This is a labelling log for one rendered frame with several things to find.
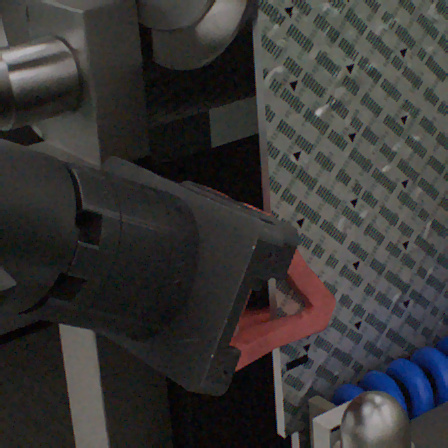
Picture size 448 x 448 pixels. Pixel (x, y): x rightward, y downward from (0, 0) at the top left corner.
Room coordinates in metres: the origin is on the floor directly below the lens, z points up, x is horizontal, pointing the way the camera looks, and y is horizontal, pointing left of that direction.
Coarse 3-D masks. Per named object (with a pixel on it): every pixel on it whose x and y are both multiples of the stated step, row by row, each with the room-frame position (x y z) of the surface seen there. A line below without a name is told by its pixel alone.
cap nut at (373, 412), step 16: (352, 400) 0.40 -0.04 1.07; (368, 400) 0.39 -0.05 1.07; (384, 400) 0.39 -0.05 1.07; (352, 416) 0.39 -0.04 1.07; (368, 416) 0.39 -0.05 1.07; (384, 416) 0.39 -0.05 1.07; (400, 416) 0.39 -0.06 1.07; (352, 432) 0.39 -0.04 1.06; (368, 432) 0.39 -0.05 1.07; (384, 432) 0.38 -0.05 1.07; (400, 432) 0.39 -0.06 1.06
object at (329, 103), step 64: (384, 0) 0.49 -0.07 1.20; (256, 64) 0.46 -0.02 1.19; (320, 64) 0.47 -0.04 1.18; (384, 64) 0.49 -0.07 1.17; (320, 128) 0.47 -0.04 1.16; (384, 128) 0.49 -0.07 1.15; (320, 192) 0.47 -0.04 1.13; (384, 192) 0.49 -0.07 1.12; (320, 256) 0.47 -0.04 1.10; (384, 256) 0.49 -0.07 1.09; (384, 320) 0.49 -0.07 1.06; (320, 384) 0.47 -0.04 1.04
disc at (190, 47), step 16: (224, 0) 0.46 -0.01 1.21; (240, 0) 0.46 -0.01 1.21; (256, 0) 0.45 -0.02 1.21; (208, 16) 0.47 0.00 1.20; (224, 16) 0.47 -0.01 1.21; (240, 16) 0.46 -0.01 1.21; (144, 32) 0.51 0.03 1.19; (160, 32) 0.50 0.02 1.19; (176, 32) 0.49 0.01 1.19; (192, 32) 0.48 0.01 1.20; (208, 32) 0.48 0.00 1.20; (224, 32) 0.47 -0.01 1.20; (240, 32) 0.46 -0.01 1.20; (144, 48) 0.52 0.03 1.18; (160, 48) 0.51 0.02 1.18; (176, 48) 0.49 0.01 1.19; (192, 48) 0.49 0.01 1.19; (208, 48) 0.48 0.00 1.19; (224, 48) 0.47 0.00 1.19; (160, 64) 0.51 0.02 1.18; (176, 64) 0.50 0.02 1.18; (192, 64) 0.49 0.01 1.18; (208, 64) 0.48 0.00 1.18
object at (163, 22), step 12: (144, 0) 0.51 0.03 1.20; (156, 0) 0.50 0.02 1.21; (168, 0) 0.49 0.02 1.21; (180, 0) 0.49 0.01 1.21; (192, 0) 0.48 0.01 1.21; (204, 0) 0.47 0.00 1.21; (144, 12) 0.51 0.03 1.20; (156, 12) 0.50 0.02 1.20; (168, 12) 0.49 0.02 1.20; (180, 12) 0.49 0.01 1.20; (192, 12) 0.48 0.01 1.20; (204, 12) 0.47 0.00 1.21; (144, 24) 0.51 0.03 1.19; (156, 24) 0.50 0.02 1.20; (168, 24) 0.49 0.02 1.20; (180, 24) 0.49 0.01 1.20; (192, 24) 0.48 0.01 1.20
